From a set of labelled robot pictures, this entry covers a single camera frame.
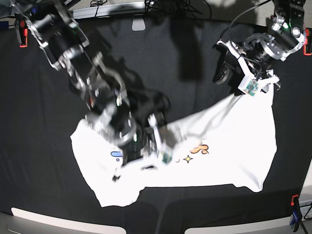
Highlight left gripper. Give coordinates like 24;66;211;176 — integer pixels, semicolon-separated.
212;40;273;85

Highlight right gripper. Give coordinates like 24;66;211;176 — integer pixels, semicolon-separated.
97;107;166;168

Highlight white printed t-shirt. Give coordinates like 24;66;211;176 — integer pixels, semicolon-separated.
71;85;277;207

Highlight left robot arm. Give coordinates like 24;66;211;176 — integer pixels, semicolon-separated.
214;0;306;84

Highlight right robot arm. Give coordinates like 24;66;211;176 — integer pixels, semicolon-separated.
12;0;174;167

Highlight red clamp top right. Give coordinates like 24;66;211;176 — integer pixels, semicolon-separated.
303;28;312;56

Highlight grey cloth clip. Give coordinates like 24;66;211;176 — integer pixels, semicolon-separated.
132;16;146;32

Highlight black table cloth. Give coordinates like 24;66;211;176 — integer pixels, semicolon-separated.
0;17;312;234

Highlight red black clamp left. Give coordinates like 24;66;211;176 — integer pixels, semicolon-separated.
14;14;28;48

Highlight red blue clamp bottom right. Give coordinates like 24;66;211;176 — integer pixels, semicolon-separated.
290;194;302;233

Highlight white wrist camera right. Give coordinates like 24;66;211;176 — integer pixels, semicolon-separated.
148;114;178;165

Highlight tangled black cables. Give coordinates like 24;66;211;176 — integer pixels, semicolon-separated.
143;0;213;19

